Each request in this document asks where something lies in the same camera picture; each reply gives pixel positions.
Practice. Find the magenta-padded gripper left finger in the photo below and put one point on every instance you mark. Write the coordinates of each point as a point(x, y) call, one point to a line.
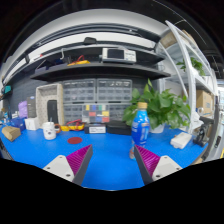
point(60, 165)

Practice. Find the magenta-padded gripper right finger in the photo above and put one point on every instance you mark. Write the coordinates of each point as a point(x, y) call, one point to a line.
point(165, 165)

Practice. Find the blue drink bottle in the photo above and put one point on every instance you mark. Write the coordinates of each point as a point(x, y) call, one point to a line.
point(140, 126)

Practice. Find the flat round red coaster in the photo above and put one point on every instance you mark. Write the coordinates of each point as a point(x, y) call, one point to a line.
point(75, 140)

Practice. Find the white power adapter block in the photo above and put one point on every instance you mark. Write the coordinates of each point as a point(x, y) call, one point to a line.
point(181, 140)

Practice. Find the white mug with face print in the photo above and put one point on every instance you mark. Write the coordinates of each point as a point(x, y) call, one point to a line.
point(49, 130)

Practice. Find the black microscope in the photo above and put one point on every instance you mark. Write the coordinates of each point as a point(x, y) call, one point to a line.
point(201, 135)

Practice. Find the small white box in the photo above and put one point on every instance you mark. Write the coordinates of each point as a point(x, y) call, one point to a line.
point(32, 124)

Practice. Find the black box with white label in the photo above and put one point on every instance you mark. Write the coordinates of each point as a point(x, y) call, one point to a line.
point(95, 128)

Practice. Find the brown cardboard box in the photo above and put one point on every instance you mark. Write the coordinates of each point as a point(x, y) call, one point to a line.
point(11, 133)

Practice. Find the blue box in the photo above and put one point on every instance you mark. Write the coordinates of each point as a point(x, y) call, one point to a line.
point(18, 124)

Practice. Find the green potted plant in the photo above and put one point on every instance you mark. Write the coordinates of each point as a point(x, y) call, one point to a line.
point(163, 106)

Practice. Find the flat black case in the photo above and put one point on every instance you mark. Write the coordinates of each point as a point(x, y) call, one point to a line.
point(118, 128)

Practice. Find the beige dotted storage tray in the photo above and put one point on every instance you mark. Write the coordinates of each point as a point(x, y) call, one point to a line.
point(41, 106)

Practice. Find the clear box of coloured parts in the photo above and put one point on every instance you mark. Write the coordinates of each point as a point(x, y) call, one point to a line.
point(96, 113)

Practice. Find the dark grey carton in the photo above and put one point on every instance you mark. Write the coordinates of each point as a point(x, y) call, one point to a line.
point(31, 106)

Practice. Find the purple bag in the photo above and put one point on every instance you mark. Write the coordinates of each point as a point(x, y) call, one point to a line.
point(22, 109)

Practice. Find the white shelf unit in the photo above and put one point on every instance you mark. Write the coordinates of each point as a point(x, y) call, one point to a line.
point(191, 76)

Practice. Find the black overhead shelf unit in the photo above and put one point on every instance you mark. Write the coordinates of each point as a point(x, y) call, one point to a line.
point(100, 70)

